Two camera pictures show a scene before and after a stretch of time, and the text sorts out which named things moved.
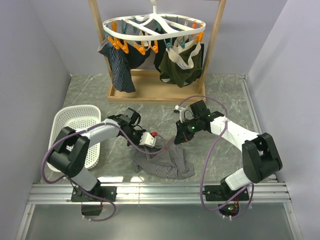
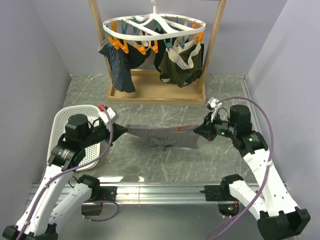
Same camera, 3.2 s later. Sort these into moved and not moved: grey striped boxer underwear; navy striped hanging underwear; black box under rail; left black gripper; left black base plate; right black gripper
Moved: right black gripper; grey striped boxer underwear; left black gripper
Not moved: navy striped hanging underwear; left black base plate; black box under rail
